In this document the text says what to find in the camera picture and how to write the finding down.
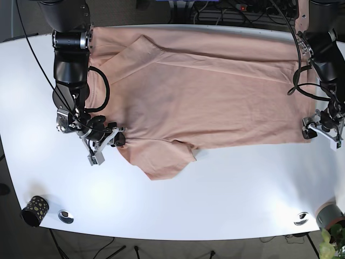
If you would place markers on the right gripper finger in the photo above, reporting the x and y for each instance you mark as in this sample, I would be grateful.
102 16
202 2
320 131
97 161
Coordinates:
119 141

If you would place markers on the black gold-dotted cup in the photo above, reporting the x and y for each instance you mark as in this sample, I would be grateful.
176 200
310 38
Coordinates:
34 212

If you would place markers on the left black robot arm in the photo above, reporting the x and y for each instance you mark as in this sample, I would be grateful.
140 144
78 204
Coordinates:
315 37

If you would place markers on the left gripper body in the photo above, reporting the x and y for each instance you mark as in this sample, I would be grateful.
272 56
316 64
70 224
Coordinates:
333 133

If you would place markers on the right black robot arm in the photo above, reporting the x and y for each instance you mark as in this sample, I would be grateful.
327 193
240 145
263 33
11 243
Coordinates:
72 43

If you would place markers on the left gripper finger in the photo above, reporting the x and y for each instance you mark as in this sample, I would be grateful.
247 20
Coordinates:
308 133

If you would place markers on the grey plant pot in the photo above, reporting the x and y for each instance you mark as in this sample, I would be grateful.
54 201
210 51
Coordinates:
328 215

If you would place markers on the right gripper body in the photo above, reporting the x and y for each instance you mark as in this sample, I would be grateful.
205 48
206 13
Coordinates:
95 147

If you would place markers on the salmon pink T-shirt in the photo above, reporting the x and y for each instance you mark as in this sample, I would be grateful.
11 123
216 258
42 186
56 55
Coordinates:
175 91

